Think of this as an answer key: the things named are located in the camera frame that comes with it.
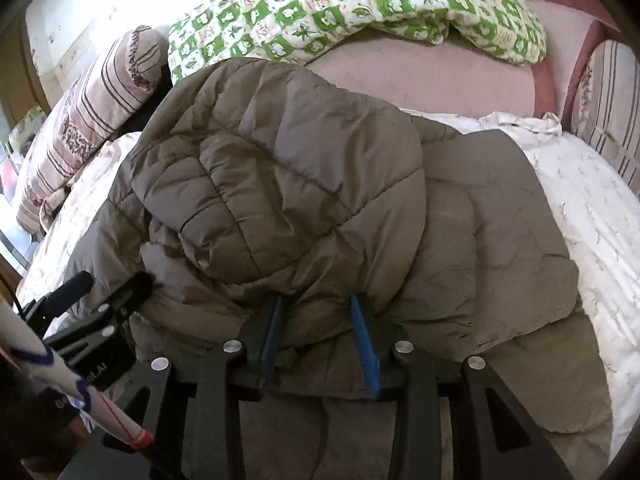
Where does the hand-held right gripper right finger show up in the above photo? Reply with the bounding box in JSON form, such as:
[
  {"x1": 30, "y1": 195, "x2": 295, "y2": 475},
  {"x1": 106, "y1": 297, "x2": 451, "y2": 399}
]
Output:
[{"x1": 348, "y1": 294, "x2": 576, "y2": 480}]

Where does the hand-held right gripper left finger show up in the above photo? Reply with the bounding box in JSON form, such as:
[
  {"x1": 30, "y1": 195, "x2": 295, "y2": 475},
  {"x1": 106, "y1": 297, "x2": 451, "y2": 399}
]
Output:
[{"x1": 60, "y1": 294, "x2": 286, "y2": 480}]

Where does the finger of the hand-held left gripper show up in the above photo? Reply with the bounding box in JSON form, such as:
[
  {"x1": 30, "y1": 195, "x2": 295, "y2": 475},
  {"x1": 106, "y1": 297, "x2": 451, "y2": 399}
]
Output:
[
  {"x1": 20, "y1": 271, "x2": 94, "y2": 327},
  {"x1": 45, "y1": 272, "x2": 154, "y2": 356}
]

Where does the grey-brown padded jacket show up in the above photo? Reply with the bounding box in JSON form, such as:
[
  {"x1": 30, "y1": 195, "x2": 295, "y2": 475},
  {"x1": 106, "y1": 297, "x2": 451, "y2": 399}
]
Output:
[{"x1": 60, "y1": 57, "x2": 613, "y2": 480}]

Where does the leaf-patterned plush blanket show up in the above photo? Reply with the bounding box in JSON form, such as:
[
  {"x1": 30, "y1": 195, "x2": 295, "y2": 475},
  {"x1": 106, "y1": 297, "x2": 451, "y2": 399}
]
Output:
[{"x1": 6, "y1": 106, "x2": 51, "y2": 166}]

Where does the striped floral pillow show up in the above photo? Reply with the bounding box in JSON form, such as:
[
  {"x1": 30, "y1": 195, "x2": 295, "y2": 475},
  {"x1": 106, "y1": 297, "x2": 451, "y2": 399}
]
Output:
[
  {"x1": 14, "y1": 25, "x2": 168, "y2": 235},
  {"x1": 570, "y1": 40, "x2": 640, "y2": 196}
]

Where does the white leaf-print quilt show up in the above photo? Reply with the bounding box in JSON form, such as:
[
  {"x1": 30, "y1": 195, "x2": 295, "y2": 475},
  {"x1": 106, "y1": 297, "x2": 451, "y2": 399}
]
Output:
[{"x1": 15, "y1": 112, "x2": 640, "y2": 466}]

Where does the pink bolster pillow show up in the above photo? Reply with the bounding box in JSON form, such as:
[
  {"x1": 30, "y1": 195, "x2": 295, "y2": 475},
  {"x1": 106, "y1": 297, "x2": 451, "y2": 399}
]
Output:
[{"x1": 304, "y1": 0, "x2": 566, "y2": 120}]

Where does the green checked blanket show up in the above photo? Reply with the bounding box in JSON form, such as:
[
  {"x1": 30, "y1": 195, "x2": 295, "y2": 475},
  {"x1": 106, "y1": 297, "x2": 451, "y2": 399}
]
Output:
[{"x1": 167, "y1": 0, "x2": 547, "y2": 81}]

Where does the white blue-marked cable sleeve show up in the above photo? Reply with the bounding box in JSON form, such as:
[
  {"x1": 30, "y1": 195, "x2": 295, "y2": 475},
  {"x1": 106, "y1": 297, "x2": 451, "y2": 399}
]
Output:
[{"x1": 0, "y1": 300, "x2": 153, "y2": 448}]

